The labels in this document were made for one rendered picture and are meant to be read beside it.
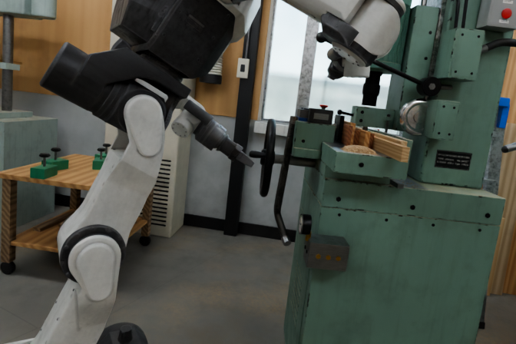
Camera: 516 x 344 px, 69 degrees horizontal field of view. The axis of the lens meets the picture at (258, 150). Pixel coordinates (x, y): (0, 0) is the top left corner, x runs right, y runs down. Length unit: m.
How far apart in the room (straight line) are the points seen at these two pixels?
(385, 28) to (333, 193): 0.61
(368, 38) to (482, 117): 0.80
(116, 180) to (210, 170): 1.90
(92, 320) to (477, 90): 1.32
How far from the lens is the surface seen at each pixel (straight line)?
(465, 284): 1.45
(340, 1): 0.72
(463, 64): 1.33
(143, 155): 0.91
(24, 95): 3.43
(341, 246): 1.17
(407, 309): 1.42
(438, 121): 1.28
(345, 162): 1.08
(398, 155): 1.07
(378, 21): 0.74
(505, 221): 2.73
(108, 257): 0.95
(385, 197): 1.24
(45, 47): 3.31
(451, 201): 1.33
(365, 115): 1.38
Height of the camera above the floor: 1.03
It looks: 8 degrees down
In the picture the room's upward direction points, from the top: 7 degrees clockwise
